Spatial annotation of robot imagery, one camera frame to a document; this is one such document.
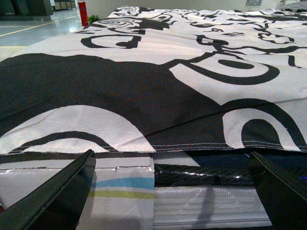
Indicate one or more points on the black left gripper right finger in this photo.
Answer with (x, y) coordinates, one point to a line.
(283, 195)

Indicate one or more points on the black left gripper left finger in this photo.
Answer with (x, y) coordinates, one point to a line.
(58, 203)

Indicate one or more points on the white striped cardboard box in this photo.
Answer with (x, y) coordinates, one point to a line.
(121, 195)

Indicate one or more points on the black and white patterned bedspread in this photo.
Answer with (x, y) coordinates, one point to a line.
(157, 80)

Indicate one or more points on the green potted plant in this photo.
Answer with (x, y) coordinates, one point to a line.
(93, 18)

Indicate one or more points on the red fire extinguisher cabinet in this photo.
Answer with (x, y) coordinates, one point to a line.
(83, 12)

